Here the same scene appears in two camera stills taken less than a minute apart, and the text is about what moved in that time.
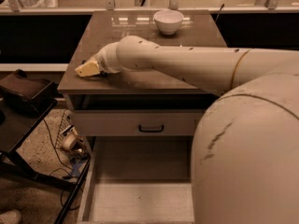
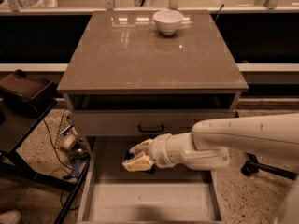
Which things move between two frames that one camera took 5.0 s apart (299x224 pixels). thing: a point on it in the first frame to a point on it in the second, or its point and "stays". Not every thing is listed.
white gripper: (102, 60) to (161, 153)
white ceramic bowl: (168, 21) stays
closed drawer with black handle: (135, 122) stays
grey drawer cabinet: (137, 105) stays
